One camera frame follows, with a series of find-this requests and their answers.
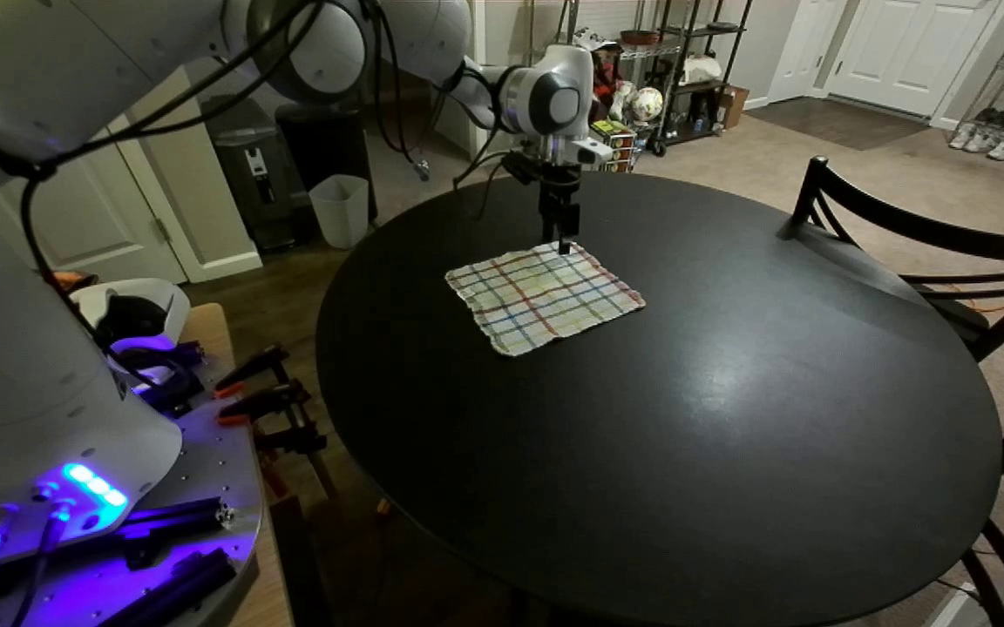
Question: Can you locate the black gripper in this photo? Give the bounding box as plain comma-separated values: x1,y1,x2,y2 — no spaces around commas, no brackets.
536,158,587,259

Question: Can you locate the plaid checked dish towel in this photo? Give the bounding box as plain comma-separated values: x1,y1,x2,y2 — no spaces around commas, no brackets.
442,237,650,362

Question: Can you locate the white ball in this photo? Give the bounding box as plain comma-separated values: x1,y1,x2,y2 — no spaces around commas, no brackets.
629,84,669,127

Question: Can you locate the round black dining table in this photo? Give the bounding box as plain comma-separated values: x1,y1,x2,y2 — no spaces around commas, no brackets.
315,171,1004,627

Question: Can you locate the black metal shelving rack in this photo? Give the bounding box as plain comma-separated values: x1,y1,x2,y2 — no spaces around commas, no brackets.
566,0,757,159

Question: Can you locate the small white waste bin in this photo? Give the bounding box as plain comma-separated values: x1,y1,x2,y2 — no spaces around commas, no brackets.
307,171,376,250

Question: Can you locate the gray door mat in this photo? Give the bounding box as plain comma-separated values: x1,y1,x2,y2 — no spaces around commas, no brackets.
750,94,932,155

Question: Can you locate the tall black trash bin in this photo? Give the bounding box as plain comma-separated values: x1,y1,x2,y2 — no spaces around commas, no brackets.
200,94,297,255

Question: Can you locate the black orange bar clamp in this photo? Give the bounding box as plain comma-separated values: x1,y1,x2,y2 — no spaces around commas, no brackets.
214,346,292,402
248,423,334,465
218,379,315,429

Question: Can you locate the wooden robot mounting table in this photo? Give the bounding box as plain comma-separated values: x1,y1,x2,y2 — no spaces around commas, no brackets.
0,301,268,627

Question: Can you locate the white double door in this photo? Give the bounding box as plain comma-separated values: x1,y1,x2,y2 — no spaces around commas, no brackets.
803,0,1004,120

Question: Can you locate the white closet door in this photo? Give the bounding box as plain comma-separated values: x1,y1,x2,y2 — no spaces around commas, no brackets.
27,101,265,290

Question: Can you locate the black metal bar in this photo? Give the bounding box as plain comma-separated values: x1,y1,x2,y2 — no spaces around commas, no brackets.
116,496,239,572
96,547,241,627

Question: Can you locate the white plastic container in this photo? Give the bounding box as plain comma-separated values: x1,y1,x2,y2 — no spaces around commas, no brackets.
66,277,197,351

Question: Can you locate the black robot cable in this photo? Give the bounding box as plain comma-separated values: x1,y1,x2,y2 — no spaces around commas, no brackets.
0,0,506,343

